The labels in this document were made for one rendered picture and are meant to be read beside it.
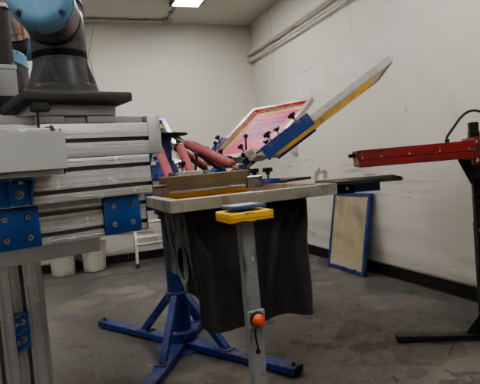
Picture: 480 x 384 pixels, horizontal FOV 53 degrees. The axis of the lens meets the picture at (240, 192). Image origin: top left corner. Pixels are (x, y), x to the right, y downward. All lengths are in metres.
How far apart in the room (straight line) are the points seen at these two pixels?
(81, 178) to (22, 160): 0.19
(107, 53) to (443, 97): 4.12
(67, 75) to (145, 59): 5.35
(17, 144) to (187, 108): 5.55
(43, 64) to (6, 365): 0.69
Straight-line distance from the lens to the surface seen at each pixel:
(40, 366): 1.37
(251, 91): 6.72
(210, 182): 2.09
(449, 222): 3.79
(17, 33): 1.87
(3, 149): 0.91
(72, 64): 1.11
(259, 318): 1.34
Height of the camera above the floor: 1.07
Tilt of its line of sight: 3 degrees down
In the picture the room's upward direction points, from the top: 5 degrees counter-clockwise
